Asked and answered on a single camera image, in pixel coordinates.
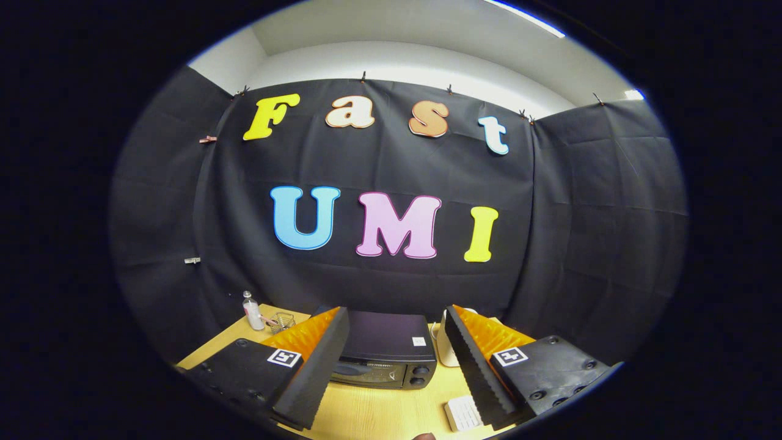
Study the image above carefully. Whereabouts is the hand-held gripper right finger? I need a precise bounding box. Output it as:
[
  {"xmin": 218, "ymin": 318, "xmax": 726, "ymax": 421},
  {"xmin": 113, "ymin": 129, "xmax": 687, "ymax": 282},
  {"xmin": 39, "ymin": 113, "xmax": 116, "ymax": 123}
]
[{"xmin": 444, "ymin": 304, "xmax": 624, "ymax": 430}]

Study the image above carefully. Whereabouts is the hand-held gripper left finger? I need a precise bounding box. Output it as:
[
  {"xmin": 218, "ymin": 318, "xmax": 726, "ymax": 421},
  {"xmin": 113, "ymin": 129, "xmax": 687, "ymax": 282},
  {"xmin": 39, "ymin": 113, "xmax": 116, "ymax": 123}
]
[{"xmin": 177, "ymin": 307, "xmax": 351, "ymax": 431}]

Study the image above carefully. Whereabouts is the black toaster oven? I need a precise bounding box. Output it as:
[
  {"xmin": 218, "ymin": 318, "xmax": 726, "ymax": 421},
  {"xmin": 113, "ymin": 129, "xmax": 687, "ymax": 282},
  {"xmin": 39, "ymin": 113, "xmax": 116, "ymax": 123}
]
[{"xmin": 313, "ymin": 306, "xmax": 438, "ymax": 390}]

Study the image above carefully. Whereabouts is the white toaster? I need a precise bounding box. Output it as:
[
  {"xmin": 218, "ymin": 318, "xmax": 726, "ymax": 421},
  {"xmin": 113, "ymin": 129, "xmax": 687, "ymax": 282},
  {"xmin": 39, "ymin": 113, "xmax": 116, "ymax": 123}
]
[{"xmin": 431, "ymin": 309, "xmax": 477, "ymax": 369}]

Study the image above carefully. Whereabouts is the white ribbed dish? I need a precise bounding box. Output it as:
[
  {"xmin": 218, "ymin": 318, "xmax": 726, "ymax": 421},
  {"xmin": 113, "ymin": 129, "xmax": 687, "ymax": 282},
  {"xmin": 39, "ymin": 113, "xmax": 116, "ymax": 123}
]
[{"xmin": 444, "ymin": 395, "xmax": 484, "ymax": 433}]

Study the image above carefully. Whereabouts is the clear plastic bottle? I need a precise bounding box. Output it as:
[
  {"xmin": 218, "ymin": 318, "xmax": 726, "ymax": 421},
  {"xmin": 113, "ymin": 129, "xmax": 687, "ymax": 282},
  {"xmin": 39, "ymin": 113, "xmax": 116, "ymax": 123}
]
[{"xmin": 242, "ymin": 291, "xmax": 266, "ymax": 331}]

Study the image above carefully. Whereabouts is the black backdrop cloth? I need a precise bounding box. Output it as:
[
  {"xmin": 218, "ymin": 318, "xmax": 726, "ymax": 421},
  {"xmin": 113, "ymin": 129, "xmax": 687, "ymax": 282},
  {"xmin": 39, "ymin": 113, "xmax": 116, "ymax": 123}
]
[{"xmin": 110, "ymin": 66, "xmax": 689, "ymax": 367}]

